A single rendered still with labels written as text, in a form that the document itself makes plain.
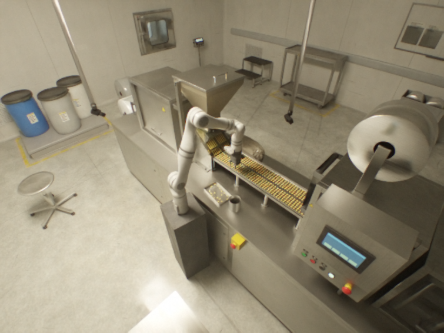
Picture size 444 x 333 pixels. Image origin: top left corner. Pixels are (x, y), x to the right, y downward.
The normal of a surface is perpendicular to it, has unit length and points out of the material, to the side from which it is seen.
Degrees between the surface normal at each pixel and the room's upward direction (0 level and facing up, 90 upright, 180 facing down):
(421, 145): 90
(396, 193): 0
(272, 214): 0
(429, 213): 0
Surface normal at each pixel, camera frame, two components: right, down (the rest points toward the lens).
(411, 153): -0.72, 0.47
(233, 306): 0.00, -0.74
